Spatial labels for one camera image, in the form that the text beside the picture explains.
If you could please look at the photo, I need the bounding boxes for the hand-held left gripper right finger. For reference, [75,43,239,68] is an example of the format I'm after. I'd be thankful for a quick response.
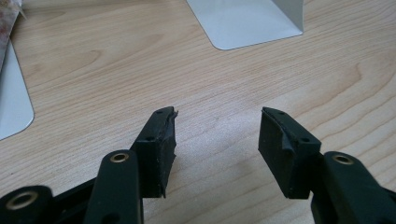
[258,105,322,200]

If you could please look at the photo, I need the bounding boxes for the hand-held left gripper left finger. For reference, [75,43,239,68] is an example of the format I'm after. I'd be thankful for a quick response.
[130,105,179,199]

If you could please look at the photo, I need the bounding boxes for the white metal expandable book rack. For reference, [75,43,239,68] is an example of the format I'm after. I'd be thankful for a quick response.
[0,0,304,142]

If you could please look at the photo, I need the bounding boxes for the red cover magazine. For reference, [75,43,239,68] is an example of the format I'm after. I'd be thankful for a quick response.
[0,0,25,73]

